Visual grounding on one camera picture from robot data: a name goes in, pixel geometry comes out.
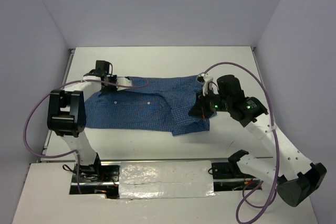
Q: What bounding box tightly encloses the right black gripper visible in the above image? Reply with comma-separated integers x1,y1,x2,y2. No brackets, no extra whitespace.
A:
188,87,231,119

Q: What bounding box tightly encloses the blue checked long sleeve shirt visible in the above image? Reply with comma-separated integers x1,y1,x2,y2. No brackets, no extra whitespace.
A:
85,76,210,136

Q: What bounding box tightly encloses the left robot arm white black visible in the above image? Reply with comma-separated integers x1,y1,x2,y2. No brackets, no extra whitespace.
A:
47,60,117,181

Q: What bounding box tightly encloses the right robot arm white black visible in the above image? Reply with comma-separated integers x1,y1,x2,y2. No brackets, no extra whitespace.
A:
189,73,327,207

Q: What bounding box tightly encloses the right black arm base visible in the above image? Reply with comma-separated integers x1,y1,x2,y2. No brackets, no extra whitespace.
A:
207,162,259,192

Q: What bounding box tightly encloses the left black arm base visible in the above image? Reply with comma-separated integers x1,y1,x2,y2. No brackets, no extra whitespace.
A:
69,165,120,199

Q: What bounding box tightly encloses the silver tape sheet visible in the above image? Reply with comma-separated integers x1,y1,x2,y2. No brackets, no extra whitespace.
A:
119,161,215,199

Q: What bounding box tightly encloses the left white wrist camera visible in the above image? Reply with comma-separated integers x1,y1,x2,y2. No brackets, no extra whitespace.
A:
116,77,133,90

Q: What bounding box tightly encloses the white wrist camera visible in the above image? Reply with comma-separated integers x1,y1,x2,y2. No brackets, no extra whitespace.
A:
197,72,213,96
116,77,133,90

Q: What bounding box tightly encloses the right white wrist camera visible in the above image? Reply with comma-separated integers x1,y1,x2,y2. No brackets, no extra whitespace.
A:
197,72,213,96

